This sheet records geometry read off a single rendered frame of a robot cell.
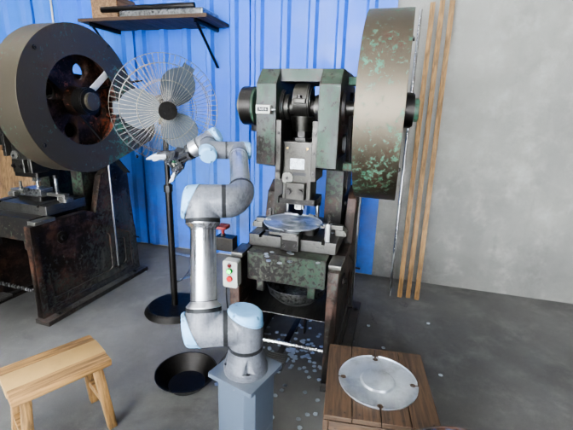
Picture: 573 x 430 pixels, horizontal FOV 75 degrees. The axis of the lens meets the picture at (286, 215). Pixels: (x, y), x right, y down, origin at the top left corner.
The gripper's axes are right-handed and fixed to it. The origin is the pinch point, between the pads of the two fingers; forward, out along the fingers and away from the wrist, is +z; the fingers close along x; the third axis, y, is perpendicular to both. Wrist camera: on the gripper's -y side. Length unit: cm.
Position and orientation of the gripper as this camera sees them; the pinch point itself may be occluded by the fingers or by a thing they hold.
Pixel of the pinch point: (157, 171)
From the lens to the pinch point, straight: 186.6
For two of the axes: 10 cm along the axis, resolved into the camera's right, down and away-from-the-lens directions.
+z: -8.5, 4.8, 2.1
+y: 1.2, 5.7, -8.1
